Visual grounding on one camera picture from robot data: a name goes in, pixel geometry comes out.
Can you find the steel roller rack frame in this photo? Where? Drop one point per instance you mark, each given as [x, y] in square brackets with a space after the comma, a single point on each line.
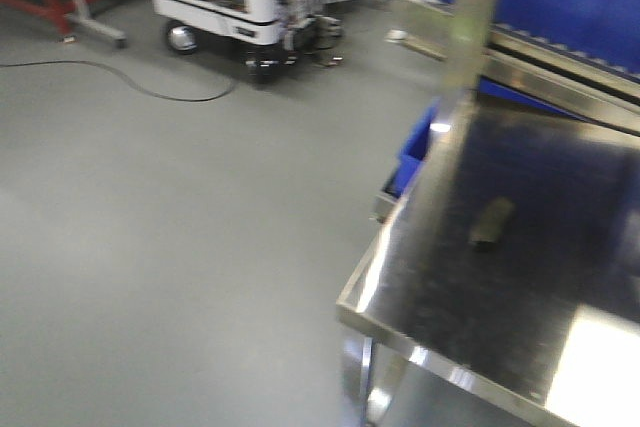
[470, 44]

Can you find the lower blue bin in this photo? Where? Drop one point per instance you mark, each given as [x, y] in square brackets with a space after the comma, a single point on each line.
[413, 151]

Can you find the inner left brake pad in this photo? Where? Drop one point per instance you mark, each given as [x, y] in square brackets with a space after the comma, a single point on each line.
[488, 226]

